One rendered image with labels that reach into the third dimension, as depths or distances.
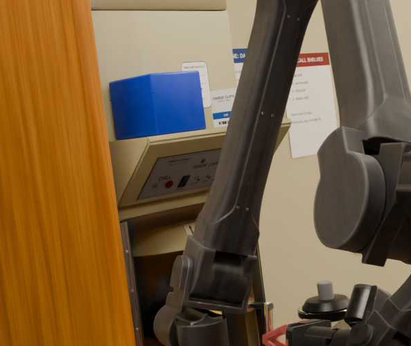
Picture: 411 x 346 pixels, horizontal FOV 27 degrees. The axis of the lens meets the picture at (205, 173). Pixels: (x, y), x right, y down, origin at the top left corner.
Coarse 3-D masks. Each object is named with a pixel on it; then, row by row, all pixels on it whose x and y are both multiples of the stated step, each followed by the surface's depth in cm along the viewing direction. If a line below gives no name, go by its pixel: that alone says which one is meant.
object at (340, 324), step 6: (300, 306) 158; (300, 312) 154; (306, 312) 152; (312, 312) 152; (318, 312) 151; (324, 312) 150; (330, 312) 150; (336, 312) 150; (300, 318) 154; (342, 318) 150; (336, 324) 151; (342, 324) 151
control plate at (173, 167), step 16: (160, 160) 126; (176, 160) 129; (192, 160) 132; (208, 160) 135; (160, 176) 129; (176, 176) 132; (192, 176) 135; (144, 192) 130; (160, 192) 132; (176, 192) 136
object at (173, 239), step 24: (144, 216) 134; (168, 216) 137; (192, 216) 141; (144, 240) 133; (168, 240) 137; (144, 264) 133; (168, 264) 137; (144, 288) 133; (168, 288) 136; (144, 312) 133; (144, 336) 132; (240, 336) 147
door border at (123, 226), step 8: (120, 224) 130; (128, 240) 131; (128, 248) 131; (128, 256) 131; (128, 264) 131; (128, 272) 131; (128, 280) 131; (128, 288) 131; (136, 296) 132; (136, 304) 132; (136, 312) 131; (136, 320) 131; (136, 328) 131; (136, 336) 131; (136, 344) 131
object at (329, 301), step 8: (320, 288) 154; (328, 288) 154; (320, 296) 154; (328, 296) 154; (336, 296) 156; (344, 296) 155; (304, 304) 155; (312, 304) 153; (320, 304) 152; (328, 304) 151; (336, 304) 151; (344, 304) 152
